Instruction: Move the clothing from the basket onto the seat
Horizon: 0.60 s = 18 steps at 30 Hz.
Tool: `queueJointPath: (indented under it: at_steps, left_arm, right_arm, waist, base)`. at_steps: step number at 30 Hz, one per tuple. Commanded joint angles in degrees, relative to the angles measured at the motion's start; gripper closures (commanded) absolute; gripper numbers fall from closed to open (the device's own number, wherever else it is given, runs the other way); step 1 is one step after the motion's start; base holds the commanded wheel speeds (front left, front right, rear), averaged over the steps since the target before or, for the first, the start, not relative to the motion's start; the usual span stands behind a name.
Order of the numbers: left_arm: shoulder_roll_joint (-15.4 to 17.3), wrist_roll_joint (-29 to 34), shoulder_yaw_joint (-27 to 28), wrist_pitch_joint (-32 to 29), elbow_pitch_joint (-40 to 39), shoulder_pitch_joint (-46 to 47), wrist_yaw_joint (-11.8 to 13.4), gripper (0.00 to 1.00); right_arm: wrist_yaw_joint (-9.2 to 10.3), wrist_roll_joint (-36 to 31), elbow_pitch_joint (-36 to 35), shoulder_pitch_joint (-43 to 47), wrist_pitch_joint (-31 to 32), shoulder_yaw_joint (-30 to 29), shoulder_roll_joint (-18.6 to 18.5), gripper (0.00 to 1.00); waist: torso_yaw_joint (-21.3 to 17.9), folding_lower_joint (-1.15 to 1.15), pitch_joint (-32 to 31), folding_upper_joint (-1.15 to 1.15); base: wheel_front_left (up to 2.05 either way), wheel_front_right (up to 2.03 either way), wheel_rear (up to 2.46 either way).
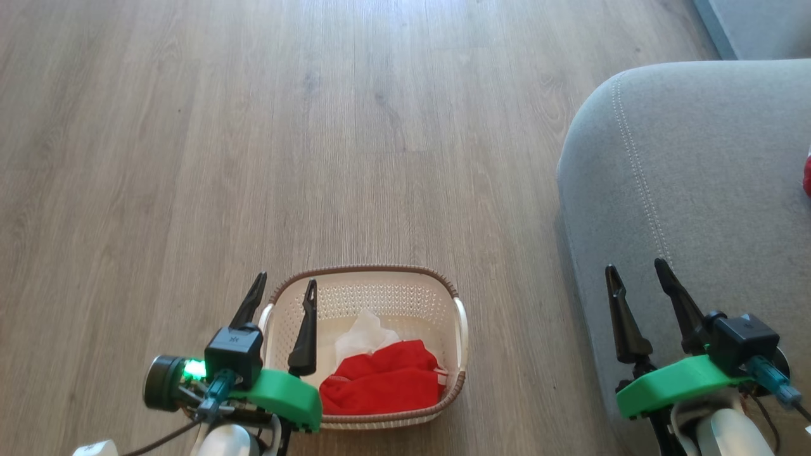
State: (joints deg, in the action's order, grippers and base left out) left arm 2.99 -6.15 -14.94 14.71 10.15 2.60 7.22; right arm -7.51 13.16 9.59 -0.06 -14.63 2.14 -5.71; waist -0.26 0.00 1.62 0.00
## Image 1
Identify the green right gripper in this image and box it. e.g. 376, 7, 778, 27
604, 258, 756, 421

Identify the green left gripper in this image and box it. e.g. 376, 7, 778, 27
144, 272, 323, 433

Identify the red cloth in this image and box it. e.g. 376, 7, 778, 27
319, 339, 448, 417

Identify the grey and yellow sofa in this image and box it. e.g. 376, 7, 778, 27
556, 0, 811, 456

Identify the cream perforated laundry basket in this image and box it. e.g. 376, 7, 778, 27
257, 265, 470, 432

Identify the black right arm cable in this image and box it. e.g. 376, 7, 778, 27
746, 391, 811, 452

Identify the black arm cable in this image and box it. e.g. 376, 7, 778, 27
746, 391, 811, 452
122, 418, 205, 456

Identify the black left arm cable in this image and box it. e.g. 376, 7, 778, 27
122, 418, 205, 456

